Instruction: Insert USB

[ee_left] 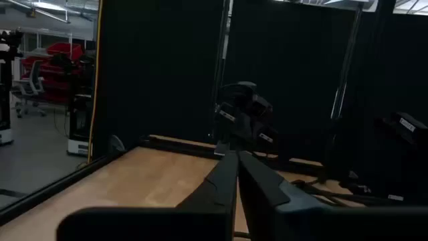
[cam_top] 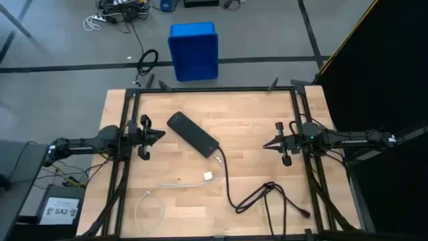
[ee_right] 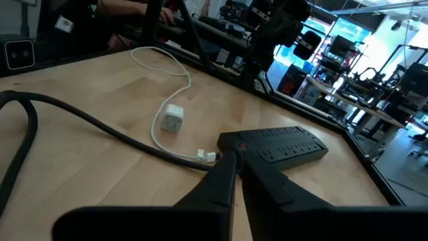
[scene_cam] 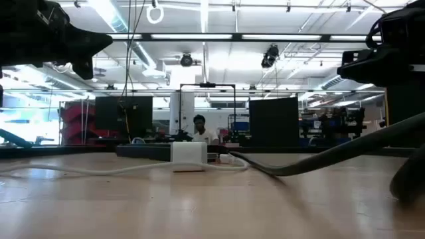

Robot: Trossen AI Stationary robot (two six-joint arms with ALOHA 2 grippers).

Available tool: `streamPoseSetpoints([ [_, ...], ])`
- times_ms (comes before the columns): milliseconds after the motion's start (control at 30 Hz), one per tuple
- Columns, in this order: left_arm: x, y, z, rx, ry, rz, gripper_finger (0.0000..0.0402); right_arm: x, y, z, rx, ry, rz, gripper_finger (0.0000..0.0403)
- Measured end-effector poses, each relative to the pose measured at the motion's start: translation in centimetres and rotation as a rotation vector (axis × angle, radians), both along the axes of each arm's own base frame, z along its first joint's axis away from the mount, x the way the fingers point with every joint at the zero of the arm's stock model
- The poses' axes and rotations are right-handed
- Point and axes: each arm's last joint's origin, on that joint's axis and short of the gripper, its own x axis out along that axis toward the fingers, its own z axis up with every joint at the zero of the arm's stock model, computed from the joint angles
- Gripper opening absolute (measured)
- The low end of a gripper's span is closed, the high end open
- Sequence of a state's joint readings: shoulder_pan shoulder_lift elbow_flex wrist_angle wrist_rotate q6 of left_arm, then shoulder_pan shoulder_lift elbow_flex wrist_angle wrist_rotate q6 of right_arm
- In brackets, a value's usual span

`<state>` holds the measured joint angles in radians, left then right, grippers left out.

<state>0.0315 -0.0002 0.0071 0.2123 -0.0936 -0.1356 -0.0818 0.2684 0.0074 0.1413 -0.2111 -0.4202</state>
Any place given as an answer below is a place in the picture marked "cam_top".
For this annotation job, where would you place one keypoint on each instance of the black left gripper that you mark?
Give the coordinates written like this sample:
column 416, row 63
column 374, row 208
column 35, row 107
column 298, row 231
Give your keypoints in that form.
column 135, row 134

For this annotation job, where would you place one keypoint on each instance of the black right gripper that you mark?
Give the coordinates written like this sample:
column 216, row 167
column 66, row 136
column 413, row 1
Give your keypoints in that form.
column 292, row 143

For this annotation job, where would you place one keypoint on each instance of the white USB wall charger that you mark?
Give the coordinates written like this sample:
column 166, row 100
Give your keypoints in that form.
column 208, row 176

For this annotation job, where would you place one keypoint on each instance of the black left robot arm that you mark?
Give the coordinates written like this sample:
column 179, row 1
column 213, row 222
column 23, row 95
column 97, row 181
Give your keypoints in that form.
column 83, row 144

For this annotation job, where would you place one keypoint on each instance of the black power strip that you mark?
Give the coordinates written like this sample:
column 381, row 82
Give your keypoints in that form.
column 194, row 135

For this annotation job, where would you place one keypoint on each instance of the blue plastic bin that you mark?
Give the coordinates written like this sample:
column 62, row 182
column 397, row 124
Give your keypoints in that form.
column 194, row 50

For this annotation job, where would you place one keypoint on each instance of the black box with SA2 label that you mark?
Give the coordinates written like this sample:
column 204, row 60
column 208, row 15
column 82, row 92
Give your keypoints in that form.
column 58, row 211

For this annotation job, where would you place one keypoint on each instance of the dark grey side table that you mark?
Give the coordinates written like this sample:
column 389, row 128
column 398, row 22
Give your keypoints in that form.
column 20, row 174

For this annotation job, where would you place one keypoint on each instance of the flat black box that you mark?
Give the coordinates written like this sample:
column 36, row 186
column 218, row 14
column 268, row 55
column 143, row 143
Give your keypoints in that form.
column 200, row 3

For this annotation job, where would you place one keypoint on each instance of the black aluminium rig frame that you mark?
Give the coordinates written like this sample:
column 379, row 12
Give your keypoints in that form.
column 214, row 89

